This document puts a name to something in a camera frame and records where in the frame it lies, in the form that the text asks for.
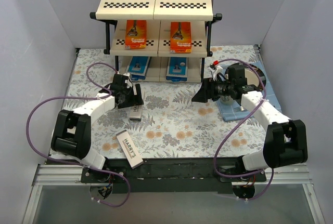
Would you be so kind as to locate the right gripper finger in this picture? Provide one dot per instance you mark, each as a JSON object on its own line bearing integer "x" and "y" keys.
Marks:
{"x": 203, "y": 97}
{"x": 207, "y": 88}

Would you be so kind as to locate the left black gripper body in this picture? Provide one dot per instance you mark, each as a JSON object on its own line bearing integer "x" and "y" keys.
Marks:
{"x": 127, "y": 99}

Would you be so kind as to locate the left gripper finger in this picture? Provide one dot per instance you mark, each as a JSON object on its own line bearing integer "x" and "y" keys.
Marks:
{"x": 137, "y": 94}
{"x": 130, "y": 103}

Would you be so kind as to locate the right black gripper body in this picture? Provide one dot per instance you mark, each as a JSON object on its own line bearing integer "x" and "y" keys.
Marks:
{"x": 209, "y": 91}

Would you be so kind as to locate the white harry's box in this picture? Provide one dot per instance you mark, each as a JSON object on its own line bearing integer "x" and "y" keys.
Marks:
{"x": 136, "y": 113}
{"x": 129, "y": 148}

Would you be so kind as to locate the blue razor box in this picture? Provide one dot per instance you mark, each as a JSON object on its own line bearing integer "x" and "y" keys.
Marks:
{"x": 138, "y": 67}
{"x": 177, "y": 70}

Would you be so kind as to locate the white Harry's box front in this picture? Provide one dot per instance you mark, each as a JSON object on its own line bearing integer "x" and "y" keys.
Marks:
{"x": 129, "y": 148}

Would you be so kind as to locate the orange Gillette razor pack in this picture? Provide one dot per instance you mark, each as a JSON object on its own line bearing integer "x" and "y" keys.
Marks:
{"x": 136, "y": 34}
{"x": 180, "y": 37}

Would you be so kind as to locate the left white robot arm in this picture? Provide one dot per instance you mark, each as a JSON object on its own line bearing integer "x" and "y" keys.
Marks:
{"x": 72, "y": 132}

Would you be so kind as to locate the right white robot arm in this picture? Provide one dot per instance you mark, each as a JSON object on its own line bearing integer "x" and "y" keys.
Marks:
{"x": 285, "y": 141}

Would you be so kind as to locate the beige three-tier shelf rack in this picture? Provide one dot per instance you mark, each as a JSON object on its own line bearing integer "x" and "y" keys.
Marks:
{"x": 158, "y": 14}

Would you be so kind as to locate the beige ceramic mug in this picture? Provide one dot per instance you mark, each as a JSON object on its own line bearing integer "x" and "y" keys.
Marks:
{"x": 226, "y": 100}

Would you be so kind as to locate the dark rimmed plate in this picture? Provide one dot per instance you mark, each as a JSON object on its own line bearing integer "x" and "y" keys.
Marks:
{"x": 253, "y": 74}

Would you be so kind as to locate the silver fork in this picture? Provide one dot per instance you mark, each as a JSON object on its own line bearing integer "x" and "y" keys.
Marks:
{"x": 239, "y": 109}

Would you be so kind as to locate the blue checked cloth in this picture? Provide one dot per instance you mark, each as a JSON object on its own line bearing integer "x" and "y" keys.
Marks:
{"x": 231, "y": 110}

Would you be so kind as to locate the floral table mat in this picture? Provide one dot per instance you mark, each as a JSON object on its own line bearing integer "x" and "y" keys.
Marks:
{"x": 171, "y": 125}

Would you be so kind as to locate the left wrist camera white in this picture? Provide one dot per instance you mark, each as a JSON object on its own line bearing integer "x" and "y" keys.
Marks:
{"x": 128, "y": 80}

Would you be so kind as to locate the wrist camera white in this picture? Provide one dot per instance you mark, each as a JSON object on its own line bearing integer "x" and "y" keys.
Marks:
{"x": 216, "y": 70}
{"x": 128, "y": 80}

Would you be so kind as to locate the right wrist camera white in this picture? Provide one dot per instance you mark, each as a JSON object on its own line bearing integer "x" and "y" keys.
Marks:
{"x": 216, "y": 70}

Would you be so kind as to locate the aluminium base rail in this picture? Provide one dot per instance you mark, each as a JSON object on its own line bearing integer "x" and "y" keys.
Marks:
{"x": 171, "y": 191}

